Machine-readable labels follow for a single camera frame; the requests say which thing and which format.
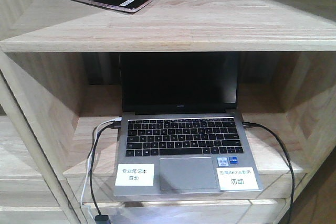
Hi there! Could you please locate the wooden desk shelf unit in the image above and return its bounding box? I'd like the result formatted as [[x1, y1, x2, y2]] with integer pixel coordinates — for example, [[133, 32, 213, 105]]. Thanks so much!
[[1, 0, 335, 223]]

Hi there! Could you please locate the silver laptop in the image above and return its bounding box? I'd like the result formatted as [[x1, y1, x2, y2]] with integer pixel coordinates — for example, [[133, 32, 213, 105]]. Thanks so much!
[[113, 52, 263, 198]]

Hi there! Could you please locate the black laptop cable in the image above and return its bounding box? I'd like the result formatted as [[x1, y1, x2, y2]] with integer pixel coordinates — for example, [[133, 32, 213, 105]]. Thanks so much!
[[242, 121, 295, 224], [88, 123, 122, 217]]

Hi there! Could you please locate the grey usb hub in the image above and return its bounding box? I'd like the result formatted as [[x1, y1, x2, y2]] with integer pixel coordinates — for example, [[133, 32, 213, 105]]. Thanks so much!
[[94, 215, 111, 224]]

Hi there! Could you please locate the black laptop cable right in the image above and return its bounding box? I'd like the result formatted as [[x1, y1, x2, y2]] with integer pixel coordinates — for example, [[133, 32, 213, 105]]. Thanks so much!
[[242, 121, 295, 224]]

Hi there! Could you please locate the black laptop cable left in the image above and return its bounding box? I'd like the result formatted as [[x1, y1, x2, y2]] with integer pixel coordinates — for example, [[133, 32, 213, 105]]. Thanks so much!
[[88, 123, 122, 217]]

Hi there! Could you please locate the white laptop cable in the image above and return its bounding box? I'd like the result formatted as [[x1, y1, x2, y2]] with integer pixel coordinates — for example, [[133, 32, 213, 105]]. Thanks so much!
[[80, 117, 122, 219]]

